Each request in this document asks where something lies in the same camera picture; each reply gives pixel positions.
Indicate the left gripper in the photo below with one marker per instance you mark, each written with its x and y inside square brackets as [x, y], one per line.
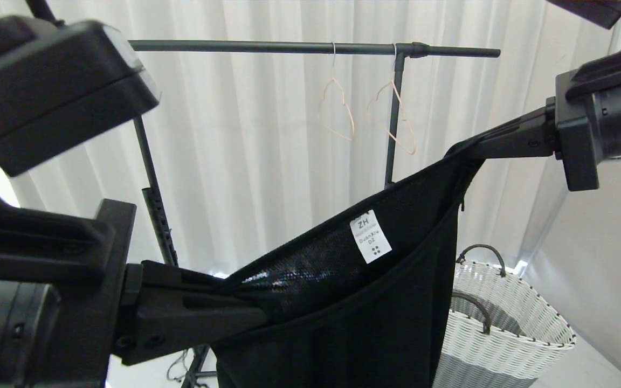
[30, 334]

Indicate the pink clothes hanger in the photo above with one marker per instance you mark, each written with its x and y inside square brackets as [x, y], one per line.
[334, 67]
[395, 70]

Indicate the black garment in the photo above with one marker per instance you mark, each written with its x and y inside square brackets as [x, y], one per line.
[370, 323]

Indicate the white laundry basket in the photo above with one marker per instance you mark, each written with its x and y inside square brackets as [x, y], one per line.
[504, 334]

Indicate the black clothes rack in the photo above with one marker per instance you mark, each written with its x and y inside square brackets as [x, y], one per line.
[289, 47]

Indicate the white curtain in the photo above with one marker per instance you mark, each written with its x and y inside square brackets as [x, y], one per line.
[262, 134]

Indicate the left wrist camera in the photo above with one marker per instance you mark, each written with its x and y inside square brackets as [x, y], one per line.
[46, 81]

